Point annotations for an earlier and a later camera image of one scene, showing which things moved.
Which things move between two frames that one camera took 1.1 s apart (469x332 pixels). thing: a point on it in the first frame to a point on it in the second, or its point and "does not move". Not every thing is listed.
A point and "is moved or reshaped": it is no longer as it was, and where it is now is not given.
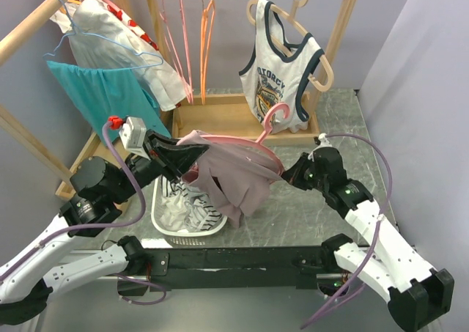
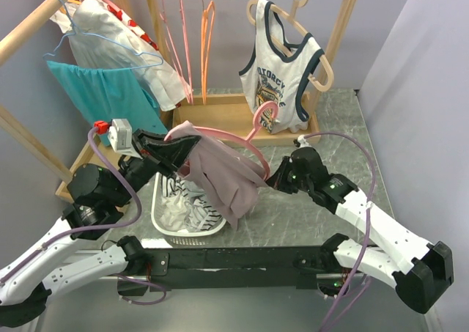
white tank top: x=173 y=215 does not move
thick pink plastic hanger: x=193 y=171 to x=248 y=139
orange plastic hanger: x=207 y=31 does not move
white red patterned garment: x=100 y=36 does not move
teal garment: x=102 y=93 does not move
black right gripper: x=293 y=176 to x=278 y=179
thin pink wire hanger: x=172 y=41 does not move
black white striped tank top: x=199 y=214 does not move
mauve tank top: x=233 y=179 is moved or reshaped
